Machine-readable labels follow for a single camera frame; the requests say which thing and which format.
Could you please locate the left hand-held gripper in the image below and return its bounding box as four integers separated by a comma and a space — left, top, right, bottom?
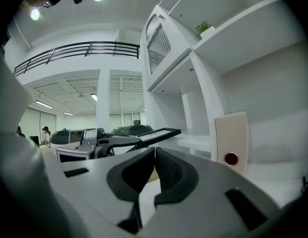
56, 128, 154, 163

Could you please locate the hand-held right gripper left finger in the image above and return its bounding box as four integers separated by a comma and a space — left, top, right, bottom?
48, 147, 156, 235

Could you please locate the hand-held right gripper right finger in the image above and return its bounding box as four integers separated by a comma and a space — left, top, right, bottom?
143, 147, 281, 238

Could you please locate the white desk hutch shelving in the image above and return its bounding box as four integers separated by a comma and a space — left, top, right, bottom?
140, 0, 308, 170

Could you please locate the beige file binder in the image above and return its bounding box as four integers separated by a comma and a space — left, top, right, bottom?
214, 111, 249, 177

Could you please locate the white glass cabinet door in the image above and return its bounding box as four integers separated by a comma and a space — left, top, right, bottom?
141, 5, 193, 91

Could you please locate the black balcony railing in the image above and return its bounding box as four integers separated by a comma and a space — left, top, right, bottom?
13, 41, 141, 77

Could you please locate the small potted green plant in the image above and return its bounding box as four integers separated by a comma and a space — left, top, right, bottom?
195, 20, 216, 39

